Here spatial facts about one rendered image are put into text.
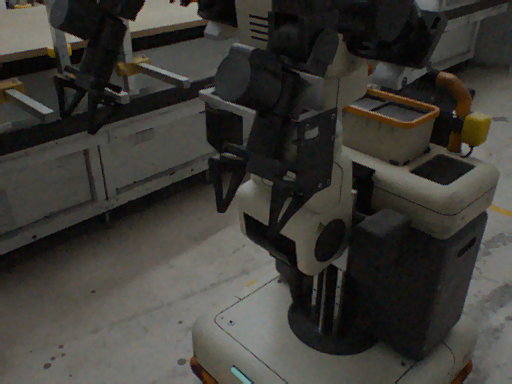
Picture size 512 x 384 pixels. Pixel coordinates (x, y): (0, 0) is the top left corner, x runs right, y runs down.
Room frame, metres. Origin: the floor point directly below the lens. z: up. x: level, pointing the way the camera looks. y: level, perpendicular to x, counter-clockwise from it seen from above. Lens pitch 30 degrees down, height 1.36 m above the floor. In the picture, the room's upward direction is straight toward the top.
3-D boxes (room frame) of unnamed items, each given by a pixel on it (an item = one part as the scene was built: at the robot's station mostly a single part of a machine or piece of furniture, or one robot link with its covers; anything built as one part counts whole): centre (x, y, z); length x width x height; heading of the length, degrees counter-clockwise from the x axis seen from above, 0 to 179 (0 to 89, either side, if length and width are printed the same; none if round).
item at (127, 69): (1.95, 0.46, 0.81); 0.14 x 0.06 x 0.05; 135
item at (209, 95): (0.93, -0.04, 0.99); 0.28 x 0.16 x 0.22; 43
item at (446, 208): (1.19, -0.31, 0.59); 0.55 x 0.34 x 0.83; 43
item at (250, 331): (1.12, -0.25, 0.16); 0.67 x 0.64 x 0.25; 133
